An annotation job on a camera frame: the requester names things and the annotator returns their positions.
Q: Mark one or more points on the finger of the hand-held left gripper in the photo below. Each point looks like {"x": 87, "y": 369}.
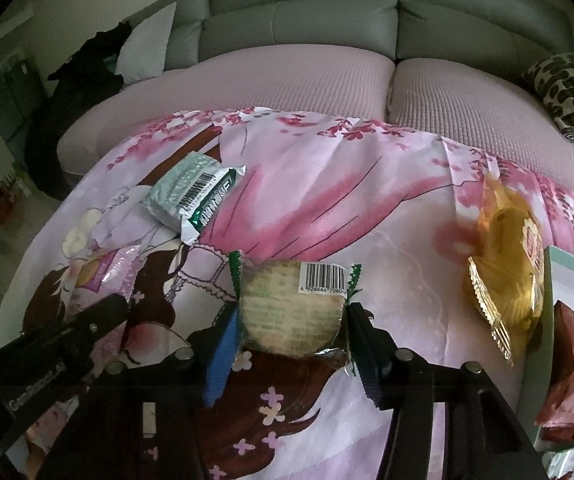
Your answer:
{"x": 92, "y": 322}

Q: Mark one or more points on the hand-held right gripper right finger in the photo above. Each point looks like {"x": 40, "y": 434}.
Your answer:
{"x": 367, "y": 365}

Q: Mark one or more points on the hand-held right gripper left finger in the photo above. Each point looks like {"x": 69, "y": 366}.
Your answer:
{"x": 222, "y": 360}

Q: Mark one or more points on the pink white snack packet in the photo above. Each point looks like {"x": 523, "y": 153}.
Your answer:
{"x": 109, "y": 275}

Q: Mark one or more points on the round cracker green-ended packet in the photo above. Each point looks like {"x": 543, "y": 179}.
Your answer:
{"x": 292, "y": 310}

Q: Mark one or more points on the green dotted snack packet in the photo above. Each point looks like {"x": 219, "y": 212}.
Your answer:
{"x": 182, "y": 190}

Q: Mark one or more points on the gold foil snack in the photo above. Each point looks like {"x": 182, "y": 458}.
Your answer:
{"x": 509, "y": 285}

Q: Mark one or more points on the red snack packet white picture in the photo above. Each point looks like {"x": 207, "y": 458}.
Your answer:
{"x": 567, "y": 430}

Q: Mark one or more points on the white box with teal rim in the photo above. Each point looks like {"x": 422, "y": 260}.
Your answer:
{"x": 572, "y": 285}

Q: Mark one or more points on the pink printed blanket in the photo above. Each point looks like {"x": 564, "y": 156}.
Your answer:
{"x": 342, "y": 200}

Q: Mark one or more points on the dark glass cabinet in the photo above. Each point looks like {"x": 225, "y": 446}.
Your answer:
{"x": 12, "y": 100}

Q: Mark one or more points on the dark clothing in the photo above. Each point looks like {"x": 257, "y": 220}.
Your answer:
{"x": 82, "y": 75}

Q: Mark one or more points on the pink sofa seat cover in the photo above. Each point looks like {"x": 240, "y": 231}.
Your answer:
{"x": 267, "y": 80}

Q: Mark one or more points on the black white patterned pillow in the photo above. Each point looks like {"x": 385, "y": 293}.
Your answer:
{"x": 572, "y": 95}

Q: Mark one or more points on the grey sofa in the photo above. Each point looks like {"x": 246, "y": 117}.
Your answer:
{"x": 292, "y": 25}

